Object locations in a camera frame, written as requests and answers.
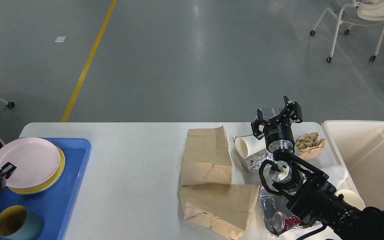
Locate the teal mug yellow inside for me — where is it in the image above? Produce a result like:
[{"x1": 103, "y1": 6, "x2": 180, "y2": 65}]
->
[{"x1": 0, "y1": 205, "x2": 44, "y2": 240}]

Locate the crumpled aluminium foil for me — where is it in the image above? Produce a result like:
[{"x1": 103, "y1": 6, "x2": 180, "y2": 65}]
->
[
  {"x1": 259, "y1": 187, "x2": 322, "y2": 240},
  {"x1": 233, "y1": 136, "x2": 273, "y2": 173}
]

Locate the yellow plate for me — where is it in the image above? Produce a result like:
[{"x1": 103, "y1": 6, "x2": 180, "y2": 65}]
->
[{"x1": 9, "y1": 146, "x2": 66, "y2": 195}]

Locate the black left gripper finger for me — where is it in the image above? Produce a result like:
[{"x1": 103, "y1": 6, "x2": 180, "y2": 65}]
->
[{"x1": 0, "y1": 162, "x2": 17, "y2": 179}]

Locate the crushed red soda can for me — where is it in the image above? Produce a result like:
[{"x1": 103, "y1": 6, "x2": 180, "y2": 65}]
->
[{"x1": 270, "y1": 211, "x2": 302, "y2": 233}]

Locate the blue plastic tray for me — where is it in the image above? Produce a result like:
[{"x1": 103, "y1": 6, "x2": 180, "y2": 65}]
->
[{"x1": 0, "y1": 138, "x2": 91, "y2": 240}]

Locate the white paper cup lower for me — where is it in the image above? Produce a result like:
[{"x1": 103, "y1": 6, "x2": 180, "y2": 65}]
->
[{"x1": 335, "y1": 189, "x2": 366, "y2": 211}]

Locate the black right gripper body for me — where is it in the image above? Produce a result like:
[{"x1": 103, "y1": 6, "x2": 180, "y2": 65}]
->
[{"x1": 261, "y1": 115, "x2": 295, "y2": 153}]

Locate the white paper cup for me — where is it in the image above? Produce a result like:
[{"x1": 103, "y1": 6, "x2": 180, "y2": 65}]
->
[
  {"x1": 234, "y1": 135, "x2": 266, "y2": 159},
  {"x1": 335, "y1": 189, "x2": 366, "y2": 211}
]

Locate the brown paper bag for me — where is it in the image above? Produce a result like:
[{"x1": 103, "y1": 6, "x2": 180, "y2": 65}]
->
[
  {"x1": 180, "y1": 183, "x2": 260, "y2": 240},
  {"x1": 180, "y1": 126, "x2": 233, "y2": 185}
]

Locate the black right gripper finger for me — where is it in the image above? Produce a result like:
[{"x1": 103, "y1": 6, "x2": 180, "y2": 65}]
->
[
  {"x1": 251, "y1": 110, "x2": 267, "y2": 140},
  {"x1": 278, "y1": 96, "x2": 303, "y2": 125}
]

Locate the crumpled aluminium foil lower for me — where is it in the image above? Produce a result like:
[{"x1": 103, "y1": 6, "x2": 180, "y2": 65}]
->
[{"x1": 259, "y1": 187, "x2": 322, "y2": 240}]

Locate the crumpled aluminium foil upper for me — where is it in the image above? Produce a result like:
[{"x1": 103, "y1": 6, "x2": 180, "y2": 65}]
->
[{"x1": 233, "y1": 136, "x2": 273, "y2": 173}]

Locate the white plastic bin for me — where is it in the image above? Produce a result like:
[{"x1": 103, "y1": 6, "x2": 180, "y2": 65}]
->
[{"x1": 322, "y1": 120, "x2": 384, "y2": 211}]

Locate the pink plate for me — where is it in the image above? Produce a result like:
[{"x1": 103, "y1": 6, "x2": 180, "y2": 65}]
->
[{"x1": 0, "y1": 138, "x2": 61, "y2": 188}]

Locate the crumpled brown paper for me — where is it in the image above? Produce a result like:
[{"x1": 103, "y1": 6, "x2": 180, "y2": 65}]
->
[{"x1": 295, "y1": 132, "x2": 326, "y2": 161}]

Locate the white chair on wheels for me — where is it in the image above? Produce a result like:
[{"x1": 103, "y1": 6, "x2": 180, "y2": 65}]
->
[{"x1": 310, "y1": 0, "x2": 384, "y2": 63}]

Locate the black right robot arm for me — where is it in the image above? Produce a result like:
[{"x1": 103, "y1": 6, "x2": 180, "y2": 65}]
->
[{"x1": 250, "y1": 96, "x2": 384, "y2": 240}]

